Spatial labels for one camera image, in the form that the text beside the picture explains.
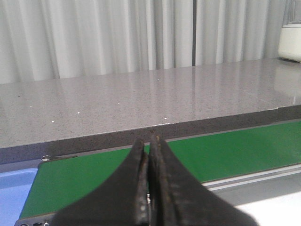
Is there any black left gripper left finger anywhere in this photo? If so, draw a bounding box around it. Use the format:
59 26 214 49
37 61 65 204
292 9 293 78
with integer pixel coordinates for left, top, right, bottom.
50 138 150 226

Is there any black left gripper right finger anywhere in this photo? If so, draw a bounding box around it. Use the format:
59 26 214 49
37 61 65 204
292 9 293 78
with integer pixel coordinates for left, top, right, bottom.
149 136 257 226

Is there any green conveyor belt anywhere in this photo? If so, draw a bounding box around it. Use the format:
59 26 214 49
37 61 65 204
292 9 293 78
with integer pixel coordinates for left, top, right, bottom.
20 121 301 218

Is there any steel conveyor end plate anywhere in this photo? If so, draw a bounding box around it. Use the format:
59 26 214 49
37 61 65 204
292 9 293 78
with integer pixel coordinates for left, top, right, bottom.
15 212 55 226

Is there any blue plastic bin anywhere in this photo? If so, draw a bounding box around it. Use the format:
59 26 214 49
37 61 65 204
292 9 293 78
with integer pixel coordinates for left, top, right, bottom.
0 168 37 226

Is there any grey stone countertop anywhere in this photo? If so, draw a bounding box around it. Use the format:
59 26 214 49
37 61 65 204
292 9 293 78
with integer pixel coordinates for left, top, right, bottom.
0 58 301 164

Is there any white grey curtain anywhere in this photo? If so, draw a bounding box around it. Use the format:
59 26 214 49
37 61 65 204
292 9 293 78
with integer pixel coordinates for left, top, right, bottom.
0 0 286 84

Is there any aluminium conveyor side rail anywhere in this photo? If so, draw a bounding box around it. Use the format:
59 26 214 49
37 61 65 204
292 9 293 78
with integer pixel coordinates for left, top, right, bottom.
202 164 301 191

